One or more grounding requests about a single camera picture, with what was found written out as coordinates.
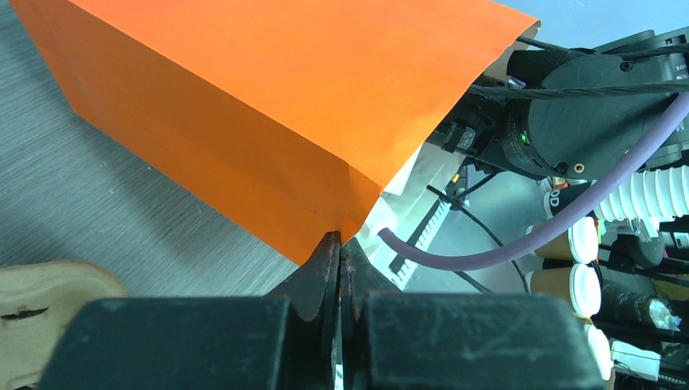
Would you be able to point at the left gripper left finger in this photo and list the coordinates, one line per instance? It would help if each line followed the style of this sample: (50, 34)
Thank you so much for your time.
(308, 358)

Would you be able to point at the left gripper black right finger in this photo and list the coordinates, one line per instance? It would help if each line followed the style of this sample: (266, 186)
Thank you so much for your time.
(358, 280)

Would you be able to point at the orange paper bag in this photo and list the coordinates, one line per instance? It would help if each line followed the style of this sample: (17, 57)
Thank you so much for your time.
(288, 117)

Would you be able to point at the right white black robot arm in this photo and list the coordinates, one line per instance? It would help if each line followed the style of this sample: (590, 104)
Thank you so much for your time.
(571, 113)

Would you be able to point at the stacked spare paper cups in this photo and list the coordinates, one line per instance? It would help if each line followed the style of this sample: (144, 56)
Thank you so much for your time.
(568, 274)

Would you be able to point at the brown pulp cup carrier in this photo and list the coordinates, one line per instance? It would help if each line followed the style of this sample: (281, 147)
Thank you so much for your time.
(38, 301)

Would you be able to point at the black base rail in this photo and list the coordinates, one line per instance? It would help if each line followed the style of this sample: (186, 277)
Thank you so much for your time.
(402, 269)

